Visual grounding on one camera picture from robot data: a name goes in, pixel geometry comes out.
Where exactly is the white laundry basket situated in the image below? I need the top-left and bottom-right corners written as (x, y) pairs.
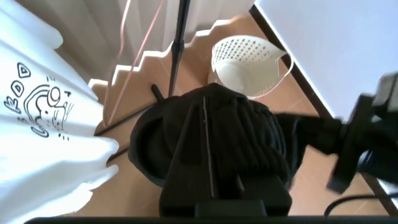
top-left (207, 35), bottom-right (295, 101)

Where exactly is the white printed t-shirt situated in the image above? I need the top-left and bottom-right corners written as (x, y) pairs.
top-left (0, 0), bottom-right (121, 224)

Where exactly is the black clothes rack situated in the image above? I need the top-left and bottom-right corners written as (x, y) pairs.
top-left (94, 0), bottom-right (192, 163)

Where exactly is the black garment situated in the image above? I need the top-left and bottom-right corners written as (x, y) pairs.
top-left (127, 82), bottom-right (343, 189)

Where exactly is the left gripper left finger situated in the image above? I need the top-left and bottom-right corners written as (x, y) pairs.
top-left (159, 95), bottom-right (216, 218)

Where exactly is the beige curtain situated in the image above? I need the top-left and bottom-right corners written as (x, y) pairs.
top-left (14, 0), bottom-right (256, 82)

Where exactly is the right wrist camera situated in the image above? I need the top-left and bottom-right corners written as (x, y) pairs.
top-left (371, 72), bottom-right (398, 113)

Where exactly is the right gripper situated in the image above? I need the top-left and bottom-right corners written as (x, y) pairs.
top-left (326, 93), bottom-right (398, 194)

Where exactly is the pink clothes hanger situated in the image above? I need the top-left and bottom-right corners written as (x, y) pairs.
top-left (102, 0), bottom-right (166, 126)

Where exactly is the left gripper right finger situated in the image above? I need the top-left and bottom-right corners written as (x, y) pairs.
top-left (235, 173), bottom-right (293, 217)

